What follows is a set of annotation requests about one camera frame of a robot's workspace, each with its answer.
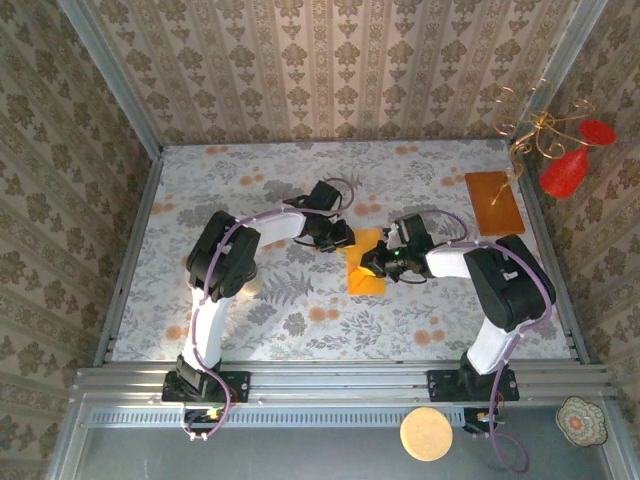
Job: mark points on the orange square paper sheet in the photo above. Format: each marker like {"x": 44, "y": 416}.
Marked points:
{"x": 357, "y": 282}

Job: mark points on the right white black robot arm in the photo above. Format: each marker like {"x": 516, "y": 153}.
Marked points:
{"x": 492, "y": 345}

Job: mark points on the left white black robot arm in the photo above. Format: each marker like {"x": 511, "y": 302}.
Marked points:
{"x": 207, "y": 330}

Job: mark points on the floral table cover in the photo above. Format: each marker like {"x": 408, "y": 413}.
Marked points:
{"x": 280, "y": 160}

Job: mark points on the brown wooden board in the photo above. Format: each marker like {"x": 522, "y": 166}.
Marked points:
{"x": 492, "y": 192}

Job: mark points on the round cork coaster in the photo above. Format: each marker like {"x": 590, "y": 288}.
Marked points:
{"x": 426, "y": 434}

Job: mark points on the small controller board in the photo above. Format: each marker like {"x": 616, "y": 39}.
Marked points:
{"x": 202, "y": 416}
{"x": 482, "y": 419}

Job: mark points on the red wine glass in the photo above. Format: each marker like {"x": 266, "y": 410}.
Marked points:
{"x": 565, "y": 172}

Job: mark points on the small patterned dish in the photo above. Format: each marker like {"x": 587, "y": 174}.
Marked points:
{"x": 581, "y": 422}

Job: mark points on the wide aluminium base rail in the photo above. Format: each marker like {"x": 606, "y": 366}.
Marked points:
{"x": 340, "y": 382}

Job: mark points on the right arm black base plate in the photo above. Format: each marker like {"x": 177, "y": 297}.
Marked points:
{"x": 440, "y": 385}

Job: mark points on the aluminium table side rail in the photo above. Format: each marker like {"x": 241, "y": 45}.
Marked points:
{"x": 136, "y": 225}
{"x": 549, "y": 250}

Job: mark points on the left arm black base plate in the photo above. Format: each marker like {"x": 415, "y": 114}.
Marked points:
{"x": 240, "y": 387}

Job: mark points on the aluminium corner post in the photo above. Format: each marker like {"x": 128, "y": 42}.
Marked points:
{"x": 112, "y": 75}
{"x": 567, "y": 50}

